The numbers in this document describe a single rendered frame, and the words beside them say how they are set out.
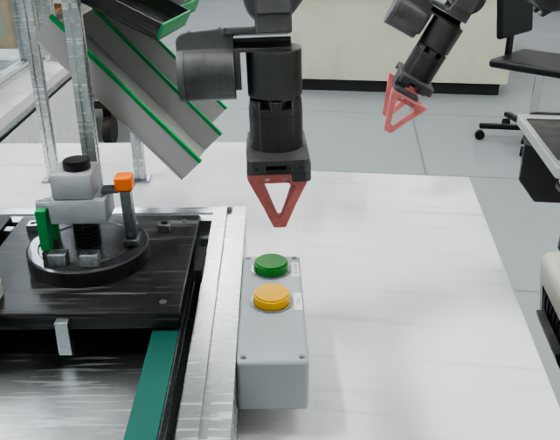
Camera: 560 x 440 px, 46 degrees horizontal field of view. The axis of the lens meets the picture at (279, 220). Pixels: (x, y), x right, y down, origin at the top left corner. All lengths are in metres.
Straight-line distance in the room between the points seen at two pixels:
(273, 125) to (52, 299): 0.30
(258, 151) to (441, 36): 0.55
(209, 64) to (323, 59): 4.72
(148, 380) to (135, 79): 0.57
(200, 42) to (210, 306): 0.28
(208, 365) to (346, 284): 0.36
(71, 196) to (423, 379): 0.45
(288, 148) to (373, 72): 4.71
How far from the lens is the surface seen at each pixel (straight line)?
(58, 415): 0.68
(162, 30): 0.92
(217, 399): 0.60
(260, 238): 1.07
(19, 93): 2.08
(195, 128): 1.08
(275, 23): 0.66
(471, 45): 5.41
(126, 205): 0.77
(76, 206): 0.77
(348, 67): 5.38
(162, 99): 1.08
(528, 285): 2.78
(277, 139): 0.69
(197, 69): 0.67
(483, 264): 1.05
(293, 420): 0.73
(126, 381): 0.70
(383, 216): 1.17
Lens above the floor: 1.35
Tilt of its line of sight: 25 degrees down
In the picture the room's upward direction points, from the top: straight up
